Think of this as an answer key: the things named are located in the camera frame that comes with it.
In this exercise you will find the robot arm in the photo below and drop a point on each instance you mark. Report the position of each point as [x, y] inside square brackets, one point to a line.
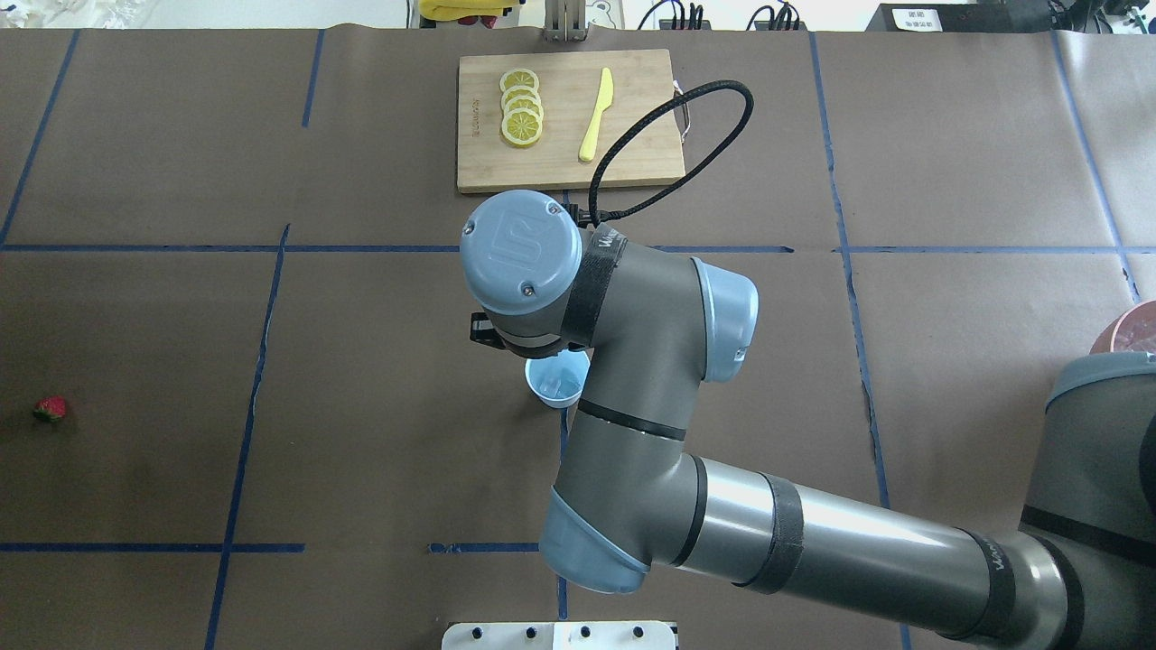
[1076, 574]

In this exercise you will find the light blue cup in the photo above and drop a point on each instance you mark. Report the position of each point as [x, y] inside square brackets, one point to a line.
[558, 381]

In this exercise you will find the pink bowl with ice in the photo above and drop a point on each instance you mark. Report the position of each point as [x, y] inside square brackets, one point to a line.
[1133, 330]

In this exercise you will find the yellow plastic knife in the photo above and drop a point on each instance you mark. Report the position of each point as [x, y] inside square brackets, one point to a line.
[603, 101]

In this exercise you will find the lemon slice front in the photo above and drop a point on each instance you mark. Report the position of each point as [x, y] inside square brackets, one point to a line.
[522, 127]

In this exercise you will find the wooden cutting board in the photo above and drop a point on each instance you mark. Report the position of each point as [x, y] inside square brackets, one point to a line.
[486, 163]

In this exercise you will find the lemon slice top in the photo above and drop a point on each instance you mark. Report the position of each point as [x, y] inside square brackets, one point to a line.
[517, 78]

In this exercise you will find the yellow cloth bag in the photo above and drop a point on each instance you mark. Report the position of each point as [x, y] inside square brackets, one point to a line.
[485, 12]

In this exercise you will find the red strawberry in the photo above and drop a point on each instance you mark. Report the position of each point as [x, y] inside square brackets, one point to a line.
[51, 409]

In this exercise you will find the black box with label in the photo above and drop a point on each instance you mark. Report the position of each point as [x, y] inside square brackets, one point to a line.
[977, 17]

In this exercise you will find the aluminium frame post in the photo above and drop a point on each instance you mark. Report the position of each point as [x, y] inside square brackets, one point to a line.
[565, 21]

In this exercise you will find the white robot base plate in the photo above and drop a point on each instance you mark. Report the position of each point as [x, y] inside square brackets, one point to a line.
[628, 634]

